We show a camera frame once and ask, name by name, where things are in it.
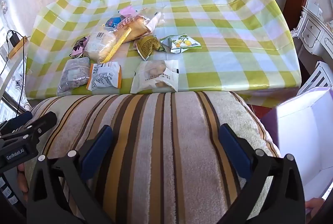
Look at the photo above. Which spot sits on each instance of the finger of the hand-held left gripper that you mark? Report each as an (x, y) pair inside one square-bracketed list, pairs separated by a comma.
[(18, 120), (44, 121)]

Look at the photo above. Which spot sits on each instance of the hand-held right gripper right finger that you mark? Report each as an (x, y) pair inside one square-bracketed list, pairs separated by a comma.
[(234, 151)]

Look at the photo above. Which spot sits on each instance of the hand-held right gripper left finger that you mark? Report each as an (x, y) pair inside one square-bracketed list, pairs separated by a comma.
[(97, 151)]

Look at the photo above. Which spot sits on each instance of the grey purple snack packet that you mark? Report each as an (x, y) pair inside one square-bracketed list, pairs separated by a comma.
[(72, 75)]

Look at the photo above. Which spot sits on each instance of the purple and white box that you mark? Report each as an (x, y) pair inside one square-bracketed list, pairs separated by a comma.
[(307, 135)]

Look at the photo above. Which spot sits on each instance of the orange and white snack packet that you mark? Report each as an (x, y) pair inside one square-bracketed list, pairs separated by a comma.
[(105, 75)]

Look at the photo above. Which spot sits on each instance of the pink brown snack packet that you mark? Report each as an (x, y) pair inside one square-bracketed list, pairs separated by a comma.
[(79, 47)]

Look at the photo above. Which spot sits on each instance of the white cookie packet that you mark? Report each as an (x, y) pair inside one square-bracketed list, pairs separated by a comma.
[(156, 75)]

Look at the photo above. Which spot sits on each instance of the bun bag with yellow strip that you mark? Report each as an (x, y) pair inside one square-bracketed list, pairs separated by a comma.
[(101, 44)]

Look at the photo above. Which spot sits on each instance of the olive green snack packet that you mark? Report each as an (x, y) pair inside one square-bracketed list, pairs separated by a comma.
[(147, 47)]

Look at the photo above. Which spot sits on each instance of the white green fruit print packet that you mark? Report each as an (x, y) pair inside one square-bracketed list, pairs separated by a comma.
[(182, 44)]

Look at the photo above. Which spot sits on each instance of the blue snack packet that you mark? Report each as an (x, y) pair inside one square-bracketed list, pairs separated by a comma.
[(113, 23)]

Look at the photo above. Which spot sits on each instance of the orange printed bread packet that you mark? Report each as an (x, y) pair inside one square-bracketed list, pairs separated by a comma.
[(136, 26)]

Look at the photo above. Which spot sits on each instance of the person's left hand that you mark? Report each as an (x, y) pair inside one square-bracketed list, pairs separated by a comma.
[(23, 182)]

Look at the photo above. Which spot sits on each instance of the striped beige cushion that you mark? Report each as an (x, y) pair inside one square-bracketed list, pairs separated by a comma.
[(166, 148)]

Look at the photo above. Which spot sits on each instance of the yellow wooden strip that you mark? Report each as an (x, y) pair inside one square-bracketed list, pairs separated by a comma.
[(18, 49)]

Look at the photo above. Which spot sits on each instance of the black charger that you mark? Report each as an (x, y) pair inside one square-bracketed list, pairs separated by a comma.
[(14, 39)]

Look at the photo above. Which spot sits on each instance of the white slatted stool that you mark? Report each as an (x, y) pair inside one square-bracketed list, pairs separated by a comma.
[(320, 78)]

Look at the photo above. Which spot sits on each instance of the green checked tablecloth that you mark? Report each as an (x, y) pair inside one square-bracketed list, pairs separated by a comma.
[(221, 31)]

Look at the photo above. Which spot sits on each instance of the ornate white dressing table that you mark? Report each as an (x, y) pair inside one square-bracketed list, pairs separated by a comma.
[(312, 31)]

